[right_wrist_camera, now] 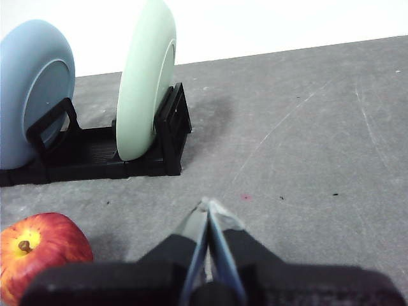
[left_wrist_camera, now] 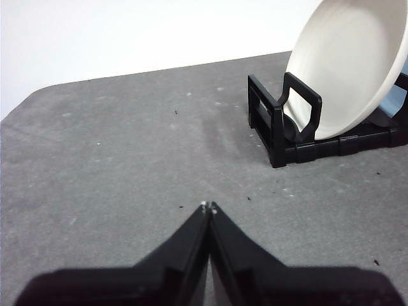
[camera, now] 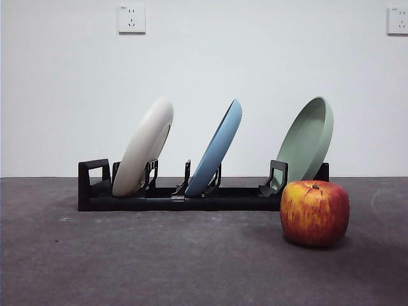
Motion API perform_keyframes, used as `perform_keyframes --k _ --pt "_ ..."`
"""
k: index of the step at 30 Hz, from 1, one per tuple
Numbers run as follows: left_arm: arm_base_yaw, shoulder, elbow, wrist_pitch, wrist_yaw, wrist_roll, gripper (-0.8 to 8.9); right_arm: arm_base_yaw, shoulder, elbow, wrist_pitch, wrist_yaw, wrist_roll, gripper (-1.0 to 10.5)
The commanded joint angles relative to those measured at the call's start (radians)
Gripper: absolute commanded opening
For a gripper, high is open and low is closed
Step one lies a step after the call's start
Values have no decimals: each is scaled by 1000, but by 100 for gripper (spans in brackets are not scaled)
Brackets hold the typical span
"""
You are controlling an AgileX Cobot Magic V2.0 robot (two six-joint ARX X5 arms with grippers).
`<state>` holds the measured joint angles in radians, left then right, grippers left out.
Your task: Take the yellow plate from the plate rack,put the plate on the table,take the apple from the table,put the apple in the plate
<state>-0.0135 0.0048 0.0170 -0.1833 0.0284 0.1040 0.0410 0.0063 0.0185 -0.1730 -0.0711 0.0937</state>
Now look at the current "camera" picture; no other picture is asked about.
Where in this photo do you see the cream yellow round plate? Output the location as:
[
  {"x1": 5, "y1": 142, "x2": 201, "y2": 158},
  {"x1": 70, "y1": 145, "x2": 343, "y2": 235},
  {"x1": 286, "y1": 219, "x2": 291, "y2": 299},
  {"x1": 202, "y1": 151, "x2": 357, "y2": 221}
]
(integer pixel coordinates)
[{"x1": 112, "y1": 96, "x2": 175, "y2": 197}]

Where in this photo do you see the red yellow apple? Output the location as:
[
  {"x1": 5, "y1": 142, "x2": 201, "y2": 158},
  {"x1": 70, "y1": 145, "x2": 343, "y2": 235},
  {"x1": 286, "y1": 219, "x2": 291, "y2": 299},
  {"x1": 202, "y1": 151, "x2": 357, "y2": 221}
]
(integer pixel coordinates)
[{"x1": 279, "y1": 180, "x2": 351, "y2": 248}]

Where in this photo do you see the blue round plate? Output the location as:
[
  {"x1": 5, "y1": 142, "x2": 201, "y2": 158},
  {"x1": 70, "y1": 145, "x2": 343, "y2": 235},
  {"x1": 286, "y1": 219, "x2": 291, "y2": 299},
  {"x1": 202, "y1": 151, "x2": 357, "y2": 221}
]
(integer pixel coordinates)
[{"x1": 184, "y1": 98, "x2": 243, "y2": 198}]

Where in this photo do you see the black plate rack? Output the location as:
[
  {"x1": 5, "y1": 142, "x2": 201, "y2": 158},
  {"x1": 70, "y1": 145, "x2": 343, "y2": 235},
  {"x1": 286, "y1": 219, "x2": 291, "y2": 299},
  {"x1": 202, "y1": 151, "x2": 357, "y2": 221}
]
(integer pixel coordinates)
[{"x1": 78, "y1": 158, "x2": 330, "y2": 212}]

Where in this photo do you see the green round plate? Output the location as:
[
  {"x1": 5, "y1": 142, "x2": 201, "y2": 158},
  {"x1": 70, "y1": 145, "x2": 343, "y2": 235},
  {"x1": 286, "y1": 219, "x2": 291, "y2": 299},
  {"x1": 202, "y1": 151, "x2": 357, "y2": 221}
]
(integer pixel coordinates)
[{"x1": 275, "y1": 96, "x2": 335, "y2": 186}]

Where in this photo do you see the white wall socket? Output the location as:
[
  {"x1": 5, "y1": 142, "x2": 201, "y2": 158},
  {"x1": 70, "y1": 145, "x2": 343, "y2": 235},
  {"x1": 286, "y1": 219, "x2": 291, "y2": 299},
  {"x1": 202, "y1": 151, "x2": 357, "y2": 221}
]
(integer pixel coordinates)
[
  {"x1": 118, "y1": 4, "x2": 147, "y2": 35},
  {"x1": 387, "y1": 6, "x2": 408, "y2": 36}
]

